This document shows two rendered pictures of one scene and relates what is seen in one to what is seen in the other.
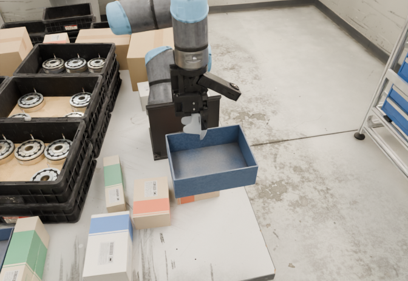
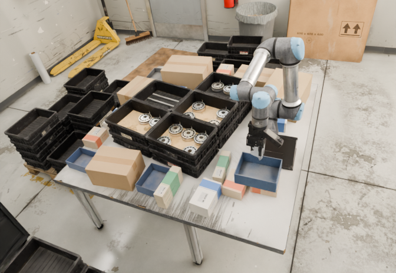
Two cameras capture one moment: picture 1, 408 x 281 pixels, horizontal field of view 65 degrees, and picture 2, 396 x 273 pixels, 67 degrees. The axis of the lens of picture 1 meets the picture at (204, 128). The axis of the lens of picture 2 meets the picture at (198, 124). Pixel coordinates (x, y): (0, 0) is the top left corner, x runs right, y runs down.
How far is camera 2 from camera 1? 77 cm
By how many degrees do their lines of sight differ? 29
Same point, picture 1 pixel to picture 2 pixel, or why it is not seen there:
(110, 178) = (220, 163)
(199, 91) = (260, 137)
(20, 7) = (220, 26)
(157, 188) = not seen: hidden behind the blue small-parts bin
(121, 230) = (213, 190)
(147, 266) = (220, 214)
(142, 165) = not seen: hidden behind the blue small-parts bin
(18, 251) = (168, 179)
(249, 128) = (353, 165)
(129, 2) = (240, 88)
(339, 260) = not seen: outside the picture
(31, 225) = (177, 170)
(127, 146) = (238, 148)
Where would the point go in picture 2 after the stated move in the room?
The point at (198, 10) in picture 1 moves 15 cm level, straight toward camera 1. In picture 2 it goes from (261, 104) to (246, 125)
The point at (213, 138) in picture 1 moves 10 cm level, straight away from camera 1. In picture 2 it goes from (266, 161) to (275, 149)
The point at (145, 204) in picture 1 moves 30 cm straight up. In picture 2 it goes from (231, 183) to (228, 148)
